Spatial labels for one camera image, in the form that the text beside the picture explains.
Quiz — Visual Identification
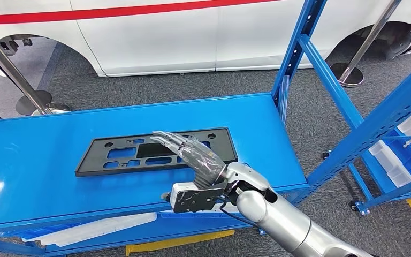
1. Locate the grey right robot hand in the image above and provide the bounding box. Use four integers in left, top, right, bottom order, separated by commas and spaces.
149, 130, 227, 187

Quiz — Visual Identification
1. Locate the black plastic plate frame part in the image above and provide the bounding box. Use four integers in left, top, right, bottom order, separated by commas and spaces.
75, 127, 239, 177

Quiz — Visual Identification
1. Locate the large blue metal shelf rack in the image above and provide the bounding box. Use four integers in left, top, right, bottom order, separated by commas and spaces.
0, 0, 411, 257

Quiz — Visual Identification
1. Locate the white car with red stripe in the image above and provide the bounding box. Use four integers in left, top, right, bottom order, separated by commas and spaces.
0, 0, 411, 78

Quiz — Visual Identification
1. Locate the white plastic compartment tray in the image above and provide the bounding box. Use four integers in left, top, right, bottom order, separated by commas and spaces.
21, 212, 158, 248

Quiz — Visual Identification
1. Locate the small blue wheeled rack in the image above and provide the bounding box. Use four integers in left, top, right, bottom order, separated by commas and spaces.
321, 134, 411, 216

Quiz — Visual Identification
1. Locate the blue plastic compartment tray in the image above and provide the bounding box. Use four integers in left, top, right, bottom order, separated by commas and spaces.
0, 221, 82, 242

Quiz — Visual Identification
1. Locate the low white plastic crate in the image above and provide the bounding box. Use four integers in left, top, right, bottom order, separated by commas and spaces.
368, 140, 411, 192

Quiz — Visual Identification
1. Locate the pale wrist camera with bracket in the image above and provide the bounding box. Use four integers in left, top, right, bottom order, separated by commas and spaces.
161, 182, 227, 214

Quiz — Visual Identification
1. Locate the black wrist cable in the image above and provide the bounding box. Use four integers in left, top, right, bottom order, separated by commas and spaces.
219, 200, 261, 229

